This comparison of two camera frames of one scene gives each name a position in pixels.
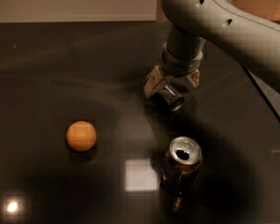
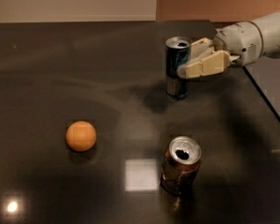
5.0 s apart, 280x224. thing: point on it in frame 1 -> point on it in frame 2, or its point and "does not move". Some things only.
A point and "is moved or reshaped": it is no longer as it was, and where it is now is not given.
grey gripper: (179, 65) -> (239, 41)
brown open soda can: (181, 166) does not move
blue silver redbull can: (174, 101) is moved or reshaped
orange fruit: (81, 136) does not move
